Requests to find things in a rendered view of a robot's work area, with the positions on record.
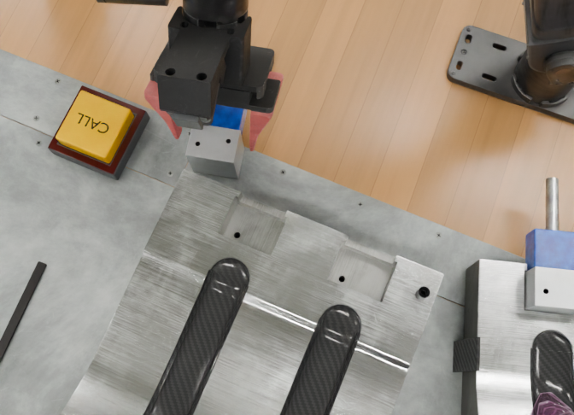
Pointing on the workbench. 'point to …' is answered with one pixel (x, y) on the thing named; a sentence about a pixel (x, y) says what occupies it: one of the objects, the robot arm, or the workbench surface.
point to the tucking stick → (21, 307)
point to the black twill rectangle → (466, 355)
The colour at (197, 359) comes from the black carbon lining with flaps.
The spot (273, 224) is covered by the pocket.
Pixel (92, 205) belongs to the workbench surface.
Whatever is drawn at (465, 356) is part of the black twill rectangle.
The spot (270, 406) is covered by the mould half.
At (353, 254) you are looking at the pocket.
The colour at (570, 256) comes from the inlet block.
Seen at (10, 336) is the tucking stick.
